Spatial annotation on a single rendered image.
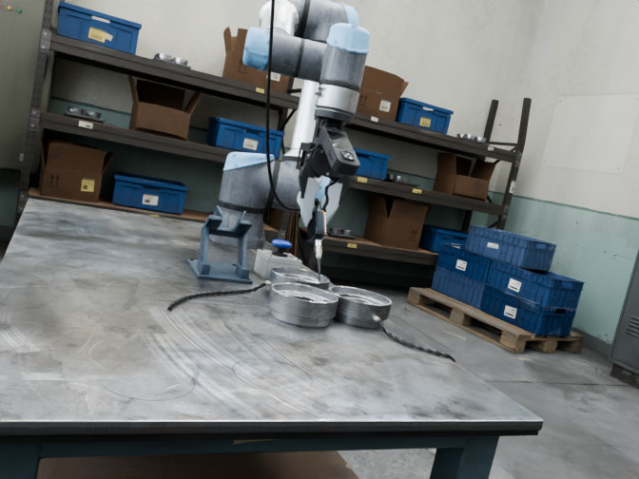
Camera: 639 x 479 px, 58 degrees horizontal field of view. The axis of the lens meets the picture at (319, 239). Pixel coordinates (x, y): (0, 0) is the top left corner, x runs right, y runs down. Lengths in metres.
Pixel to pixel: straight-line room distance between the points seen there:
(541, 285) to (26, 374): 4.14
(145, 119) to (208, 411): 3.86
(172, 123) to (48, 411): 3.91
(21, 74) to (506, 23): 4.38
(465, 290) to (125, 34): 3.25
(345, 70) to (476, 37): 5.13
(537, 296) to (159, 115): 3.01
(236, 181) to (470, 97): 4.84
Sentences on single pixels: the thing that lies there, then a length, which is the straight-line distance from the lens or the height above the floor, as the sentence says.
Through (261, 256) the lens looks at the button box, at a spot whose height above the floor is 0.84.
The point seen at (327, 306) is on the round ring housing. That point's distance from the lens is 0.86.
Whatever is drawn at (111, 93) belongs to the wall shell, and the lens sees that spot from 4.87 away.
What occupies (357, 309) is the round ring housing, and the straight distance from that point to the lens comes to 0.91.
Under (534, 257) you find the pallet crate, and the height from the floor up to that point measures 0.67.
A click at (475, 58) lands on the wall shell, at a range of 6.15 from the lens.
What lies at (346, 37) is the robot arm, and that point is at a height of 1.26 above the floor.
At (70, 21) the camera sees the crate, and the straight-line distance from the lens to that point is 4.39.
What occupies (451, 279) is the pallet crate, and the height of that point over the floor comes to 0.29.
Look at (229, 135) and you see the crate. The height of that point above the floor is 1.11.
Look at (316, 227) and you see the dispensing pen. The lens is 1.04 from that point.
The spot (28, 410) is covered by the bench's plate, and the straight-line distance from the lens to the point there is 0.53.
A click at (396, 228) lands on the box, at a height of 0.62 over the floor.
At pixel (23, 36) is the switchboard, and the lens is 4.64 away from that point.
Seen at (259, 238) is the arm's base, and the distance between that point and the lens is 1.46.
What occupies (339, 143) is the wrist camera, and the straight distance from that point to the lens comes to 1.03.
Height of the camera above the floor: 1.04
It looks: 7 degrees down
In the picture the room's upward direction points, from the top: 12 degrees clockwise
